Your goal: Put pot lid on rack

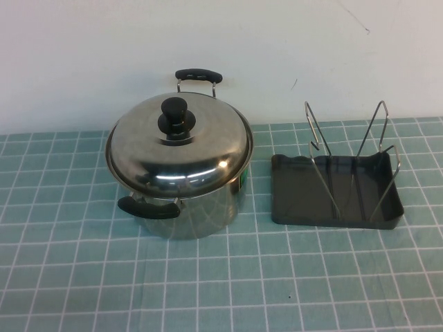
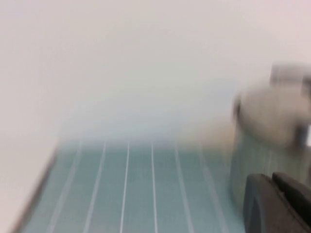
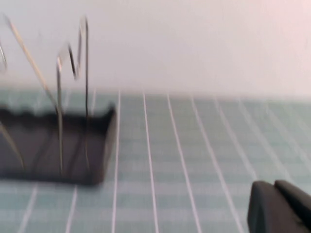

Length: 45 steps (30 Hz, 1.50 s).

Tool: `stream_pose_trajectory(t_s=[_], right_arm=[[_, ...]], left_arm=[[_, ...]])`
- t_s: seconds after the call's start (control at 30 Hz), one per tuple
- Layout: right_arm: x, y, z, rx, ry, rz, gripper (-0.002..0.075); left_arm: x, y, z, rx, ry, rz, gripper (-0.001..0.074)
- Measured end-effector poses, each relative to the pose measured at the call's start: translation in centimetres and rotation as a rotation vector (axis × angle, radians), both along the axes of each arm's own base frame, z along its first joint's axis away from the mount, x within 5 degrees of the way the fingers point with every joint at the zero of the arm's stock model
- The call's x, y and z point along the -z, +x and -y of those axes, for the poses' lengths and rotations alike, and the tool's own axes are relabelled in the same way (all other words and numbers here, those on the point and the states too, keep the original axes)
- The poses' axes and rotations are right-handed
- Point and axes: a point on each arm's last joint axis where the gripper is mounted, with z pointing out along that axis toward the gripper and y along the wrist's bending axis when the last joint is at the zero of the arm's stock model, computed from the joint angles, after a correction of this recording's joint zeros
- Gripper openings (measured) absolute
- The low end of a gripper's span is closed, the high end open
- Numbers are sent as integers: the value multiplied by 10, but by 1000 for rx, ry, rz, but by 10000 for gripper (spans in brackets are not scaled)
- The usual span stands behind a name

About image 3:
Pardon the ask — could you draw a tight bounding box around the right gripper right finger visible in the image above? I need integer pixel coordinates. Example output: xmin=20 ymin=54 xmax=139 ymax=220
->
xmin=275 ymin=180 xmax=311 ymax=212

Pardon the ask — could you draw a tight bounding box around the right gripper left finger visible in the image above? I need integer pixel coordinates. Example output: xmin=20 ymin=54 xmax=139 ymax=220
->
xmin=247 ymin=181 xmax=311 ymax=233

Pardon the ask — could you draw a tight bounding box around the black tray wire lid rack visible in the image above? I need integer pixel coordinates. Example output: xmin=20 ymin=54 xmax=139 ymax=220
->
xmin=0 ymin=14 xmax=118 ymax=187

